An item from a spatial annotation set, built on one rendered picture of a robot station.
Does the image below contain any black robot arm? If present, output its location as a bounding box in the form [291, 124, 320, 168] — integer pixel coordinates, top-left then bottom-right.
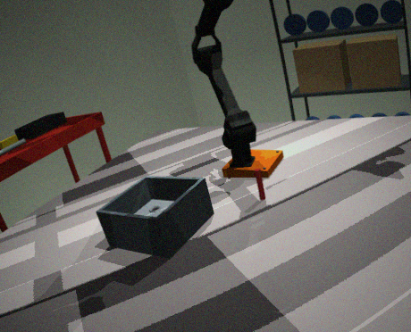
[192, 0, 256, 168]

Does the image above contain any dark red peg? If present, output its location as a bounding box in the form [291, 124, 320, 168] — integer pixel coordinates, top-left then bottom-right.
[255, 169, 265, 201]

